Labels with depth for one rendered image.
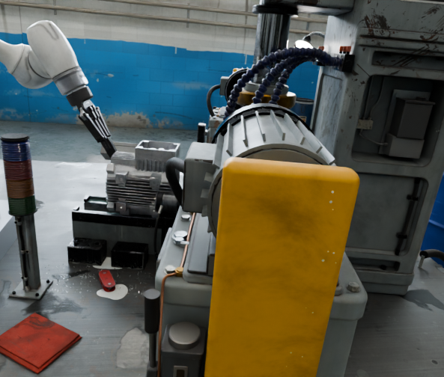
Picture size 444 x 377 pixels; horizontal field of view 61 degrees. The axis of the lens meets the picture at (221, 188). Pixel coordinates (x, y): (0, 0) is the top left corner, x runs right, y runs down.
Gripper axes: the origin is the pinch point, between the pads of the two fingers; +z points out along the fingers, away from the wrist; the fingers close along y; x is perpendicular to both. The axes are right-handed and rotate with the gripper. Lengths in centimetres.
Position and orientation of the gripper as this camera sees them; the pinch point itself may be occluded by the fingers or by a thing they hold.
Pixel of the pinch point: (110, 148)
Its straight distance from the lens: 129.8
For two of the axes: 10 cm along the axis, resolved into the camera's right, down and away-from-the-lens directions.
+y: 0.3, -3.5, 9.4
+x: -9.0, 3.9, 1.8
